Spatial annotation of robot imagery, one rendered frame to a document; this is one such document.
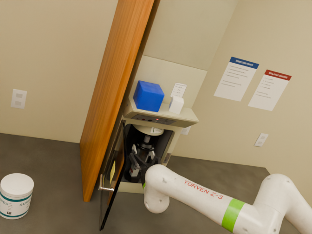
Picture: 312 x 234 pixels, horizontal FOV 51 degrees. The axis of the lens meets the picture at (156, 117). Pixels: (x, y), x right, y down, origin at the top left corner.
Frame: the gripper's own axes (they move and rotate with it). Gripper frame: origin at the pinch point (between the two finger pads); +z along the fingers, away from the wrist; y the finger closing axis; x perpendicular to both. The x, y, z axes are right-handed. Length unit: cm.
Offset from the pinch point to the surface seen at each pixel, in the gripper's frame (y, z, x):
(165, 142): -10.7, 1.7, -6.2
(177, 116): -3.2, -14.3, -31.1
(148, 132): 1.6, -1.6, -12.7
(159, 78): 6.5, -3.1, -42.3
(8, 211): 58, -28, 21
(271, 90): -89, 42, -34
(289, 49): -85, 42, -63
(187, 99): -10.2, -2.9, -35.3
